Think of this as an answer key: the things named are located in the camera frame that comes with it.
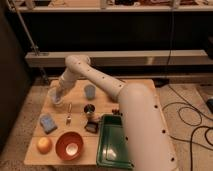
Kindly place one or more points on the green plastic tray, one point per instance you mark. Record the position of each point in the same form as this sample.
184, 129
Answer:
112, 151

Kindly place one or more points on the small dark box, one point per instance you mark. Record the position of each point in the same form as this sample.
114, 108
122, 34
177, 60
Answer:
92, 127

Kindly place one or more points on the metal stand pole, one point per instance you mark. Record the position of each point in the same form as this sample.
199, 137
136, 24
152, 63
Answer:
34, 47

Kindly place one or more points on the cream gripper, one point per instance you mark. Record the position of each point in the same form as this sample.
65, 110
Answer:
66, 82

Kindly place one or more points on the small metal cup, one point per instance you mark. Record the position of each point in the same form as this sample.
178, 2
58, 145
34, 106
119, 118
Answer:
89, 110

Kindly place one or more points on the blue plastic cup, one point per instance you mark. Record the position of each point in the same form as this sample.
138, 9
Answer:
90, 91

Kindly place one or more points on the blue sponge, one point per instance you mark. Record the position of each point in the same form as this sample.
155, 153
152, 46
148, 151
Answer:
47, 123

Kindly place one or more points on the bunch of dark grapes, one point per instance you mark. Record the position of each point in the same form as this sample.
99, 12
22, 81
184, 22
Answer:
116, 112

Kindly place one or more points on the orange fruit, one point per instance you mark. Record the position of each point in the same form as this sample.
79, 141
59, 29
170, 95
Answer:
44, 145

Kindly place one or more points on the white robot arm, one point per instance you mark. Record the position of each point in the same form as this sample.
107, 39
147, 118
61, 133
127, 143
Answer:
149, 145

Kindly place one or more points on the red bowl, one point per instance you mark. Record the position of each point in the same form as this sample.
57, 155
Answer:
69, 146

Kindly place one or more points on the metal fork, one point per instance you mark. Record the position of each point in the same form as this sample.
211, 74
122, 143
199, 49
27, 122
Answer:
68, 120

